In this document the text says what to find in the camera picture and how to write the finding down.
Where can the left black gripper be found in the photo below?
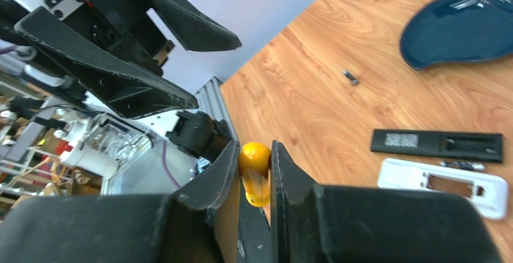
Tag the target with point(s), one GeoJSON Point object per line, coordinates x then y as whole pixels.
{"type": "Point", "coordinates": [120, 58]}

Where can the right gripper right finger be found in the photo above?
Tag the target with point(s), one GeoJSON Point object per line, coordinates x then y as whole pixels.
{"type": "Point", "coordinates": [312, 222]}

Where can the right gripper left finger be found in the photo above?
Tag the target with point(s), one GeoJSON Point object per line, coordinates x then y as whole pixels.
{"type": "Point", "coordinates": [197, 223]}

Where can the yellow handled screwdriver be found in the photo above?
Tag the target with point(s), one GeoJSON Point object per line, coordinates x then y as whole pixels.
{"type": "Point", "coordinates": [254, 166]}

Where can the black AAA battery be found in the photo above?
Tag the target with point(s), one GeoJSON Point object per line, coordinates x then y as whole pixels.
{"type": "Point", "coordinates": [464, 165]}
{"type": "Point", "coordinates": [350, 77]}

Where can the white remote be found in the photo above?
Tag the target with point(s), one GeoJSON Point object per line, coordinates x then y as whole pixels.
{"type": "Point", "coordinates": [489, 194]}

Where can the blue leaf-shaped dish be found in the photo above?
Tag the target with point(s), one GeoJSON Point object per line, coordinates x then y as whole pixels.
{"type": "Point", "coordinates": [446, 31]}

